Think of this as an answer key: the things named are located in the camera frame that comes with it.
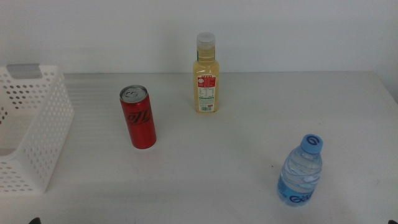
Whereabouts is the blue capped water bottle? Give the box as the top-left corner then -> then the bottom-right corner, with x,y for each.
277,133 -> 324,207

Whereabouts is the red cola can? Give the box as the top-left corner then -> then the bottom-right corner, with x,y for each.
119,85 -> 157,150

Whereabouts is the yellow juice bottle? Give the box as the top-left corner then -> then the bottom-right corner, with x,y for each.
192,31 -> 220,114

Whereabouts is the white perforated plastic basket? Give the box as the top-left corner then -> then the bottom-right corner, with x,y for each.
0,63 -> 75,195

